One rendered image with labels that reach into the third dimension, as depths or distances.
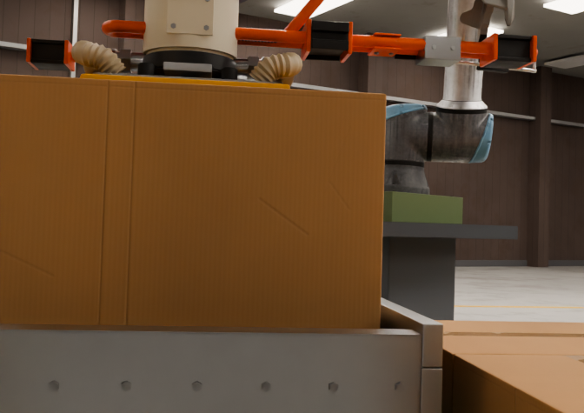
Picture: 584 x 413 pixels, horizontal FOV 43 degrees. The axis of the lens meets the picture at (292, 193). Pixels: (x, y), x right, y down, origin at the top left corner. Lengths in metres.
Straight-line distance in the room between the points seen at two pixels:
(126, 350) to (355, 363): 0.30
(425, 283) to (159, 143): 1.23
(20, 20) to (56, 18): 0.49
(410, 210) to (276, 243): 1.04
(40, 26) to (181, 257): 9.80
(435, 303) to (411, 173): 0.39
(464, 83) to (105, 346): 1.50
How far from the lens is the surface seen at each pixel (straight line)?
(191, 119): 1.15
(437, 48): 1.43
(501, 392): 1.04
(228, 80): 1.25
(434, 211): 2.20
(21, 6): 10.88
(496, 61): 1.46
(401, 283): 2.14
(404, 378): 1.04
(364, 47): 1.44
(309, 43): 1.37
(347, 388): 1.02
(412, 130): 2.23
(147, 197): 1.14
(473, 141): 2.23
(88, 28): 11.02
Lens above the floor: 0.74
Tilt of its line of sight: 2 degrees up
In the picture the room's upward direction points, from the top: 2 degrees clockwise
